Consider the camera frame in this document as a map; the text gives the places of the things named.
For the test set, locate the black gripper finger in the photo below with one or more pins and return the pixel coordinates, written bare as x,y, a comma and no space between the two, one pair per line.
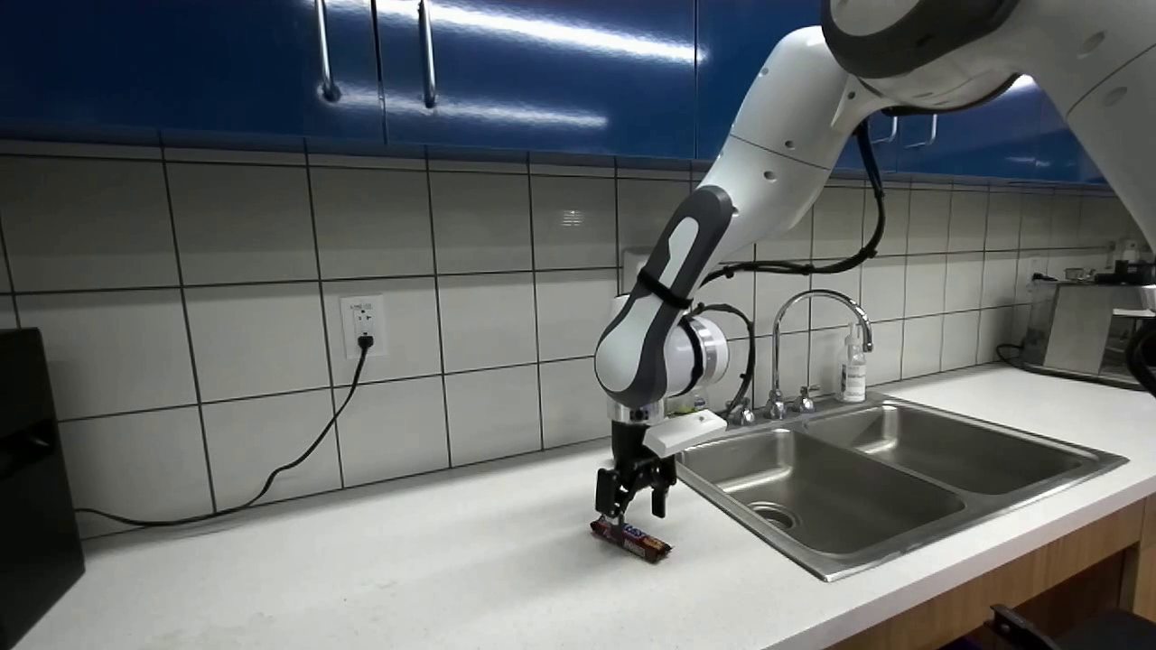
613,502
659,501

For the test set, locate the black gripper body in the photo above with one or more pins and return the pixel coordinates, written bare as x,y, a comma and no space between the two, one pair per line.
635,464

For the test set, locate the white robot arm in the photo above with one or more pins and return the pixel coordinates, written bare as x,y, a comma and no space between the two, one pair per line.
810,99

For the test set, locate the stainless steel double sink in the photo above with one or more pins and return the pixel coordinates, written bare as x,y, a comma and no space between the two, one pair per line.
871,483

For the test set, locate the chrome gooseneck faucet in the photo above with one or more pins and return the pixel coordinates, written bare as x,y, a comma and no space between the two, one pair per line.
796,366

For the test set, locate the clear pump sanitizer bottle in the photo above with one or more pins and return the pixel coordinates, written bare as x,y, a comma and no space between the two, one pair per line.
854,371

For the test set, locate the blue upper cabinets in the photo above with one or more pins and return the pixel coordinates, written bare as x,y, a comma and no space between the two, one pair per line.
639,82

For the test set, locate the steel appliance at right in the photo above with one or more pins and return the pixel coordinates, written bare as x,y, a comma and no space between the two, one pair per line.
1093,329

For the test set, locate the black coffee maker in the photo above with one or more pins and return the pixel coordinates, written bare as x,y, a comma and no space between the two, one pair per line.
40,555

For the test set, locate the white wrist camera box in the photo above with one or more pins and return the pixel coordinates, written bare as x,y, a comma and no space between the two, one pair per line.
681,431

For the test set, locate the white wall outlet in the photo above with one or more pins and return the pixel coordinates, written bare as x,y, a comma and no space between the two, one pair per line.
364,327

